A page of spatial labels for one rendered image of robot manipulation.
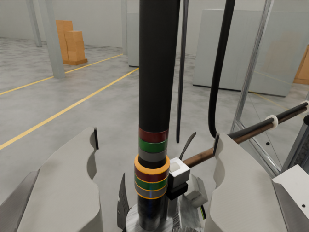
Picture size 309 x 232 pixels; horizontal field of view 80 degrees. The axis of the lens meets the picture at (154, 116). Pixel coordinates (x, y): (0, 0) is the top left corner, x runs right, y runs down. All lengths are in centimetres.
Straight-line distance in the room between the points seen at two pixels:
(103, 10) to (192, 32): 594
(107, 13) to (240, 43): 1006
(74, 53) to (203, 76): 518
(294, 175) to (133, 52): 744
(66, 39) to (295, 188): 832
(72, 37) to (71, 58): 81
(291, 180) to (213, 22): 515
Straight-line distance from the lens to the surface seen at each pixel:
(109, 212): 214
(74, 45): 838
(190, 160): 28
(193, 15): 1234
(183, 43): 17
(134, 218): 32
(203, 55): 568
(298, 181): 69
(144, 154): 21
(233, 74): 580
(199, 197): 79
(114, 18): 1380
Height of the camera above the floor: 173
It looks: 27 degrees down
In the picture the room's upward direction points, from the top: 3 degrees clockwise
